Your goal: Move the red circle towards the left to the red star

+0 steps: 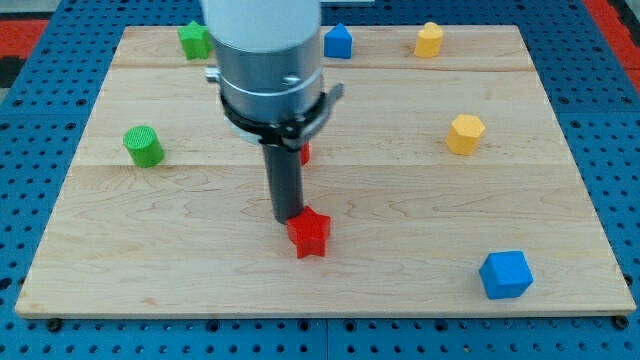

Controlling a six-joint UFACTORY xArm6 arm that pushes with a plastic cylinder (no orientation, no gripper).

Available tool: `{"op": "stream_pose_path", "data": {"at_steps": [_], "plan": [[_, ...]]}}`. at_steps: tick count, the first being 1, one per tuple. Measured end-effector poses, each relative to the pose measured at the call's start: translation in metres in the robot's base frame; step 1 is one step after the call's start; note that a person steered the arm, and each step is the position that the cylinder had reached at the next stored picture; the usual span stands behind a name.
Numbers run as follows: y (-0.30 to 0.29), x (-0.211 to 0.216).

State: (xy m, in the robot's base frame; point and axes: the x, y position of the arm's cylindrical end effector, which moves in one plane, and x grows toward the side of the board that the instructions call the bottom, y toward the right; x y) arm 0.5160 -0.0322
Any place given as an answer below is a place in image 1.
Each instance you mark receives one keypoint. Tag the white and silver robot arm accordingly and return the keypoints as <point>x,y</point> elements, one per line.
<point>269,68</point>

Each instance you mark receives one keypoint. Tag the red circle block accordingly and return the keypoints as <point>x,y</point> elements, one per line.
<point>305,153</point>

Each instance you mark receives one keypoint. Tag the red star block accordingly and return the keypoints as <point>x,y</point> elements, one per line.
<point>309,232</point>

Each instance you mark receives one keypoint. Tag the green star block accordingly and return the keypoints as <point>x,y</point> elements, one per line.
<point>195,41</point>

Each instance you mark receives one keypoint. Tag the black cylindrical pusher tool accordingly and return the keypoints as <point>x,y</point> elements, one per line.
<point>283,169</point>

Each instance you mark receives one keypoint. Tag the wooden board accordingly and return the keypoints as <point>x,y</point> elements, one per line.
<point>411,222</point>

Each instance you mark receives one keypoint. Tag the blue pentagon prism block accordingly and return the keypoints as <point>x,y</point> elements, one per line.
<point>338,42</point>

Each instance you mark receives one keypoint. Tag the yellow hexagon block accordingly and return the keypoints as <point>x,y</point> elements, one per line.
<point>465,134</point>

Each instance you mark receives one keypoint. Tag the yellow rounded block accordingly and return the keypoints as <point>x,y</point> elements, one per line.
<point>428,41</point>

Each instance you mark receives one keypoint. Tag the green cylinder block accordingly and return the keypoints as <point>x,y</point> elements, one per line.
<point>143,146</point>

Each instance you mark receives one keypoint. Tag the blue cube block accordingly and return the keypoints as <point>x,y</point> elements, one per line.
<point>505,274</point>

